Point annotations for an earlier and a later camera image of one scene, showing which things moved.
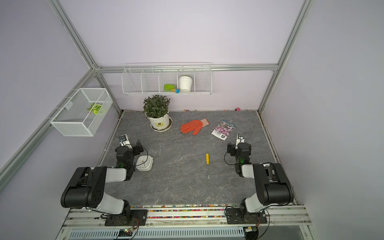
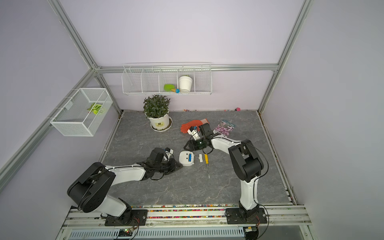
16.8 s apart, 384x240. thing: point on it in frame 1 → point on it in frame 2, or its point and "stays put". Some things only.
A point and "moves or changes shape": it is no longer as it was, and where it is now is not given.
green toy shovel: x=168 y=87 stays put
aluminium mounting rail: x=85 y=218 stays put
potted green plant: x=156 y=108 stays put
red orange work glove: x=194 y=126 stays put
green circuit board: x=125 y=232 stays put
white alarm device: x=144 y=163 moves or changes shape
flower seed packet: x=223 y=130 stays put
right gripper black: x=231 y=146 → x=191 y=144
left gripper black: x=137 y=152 → x=172 y=165
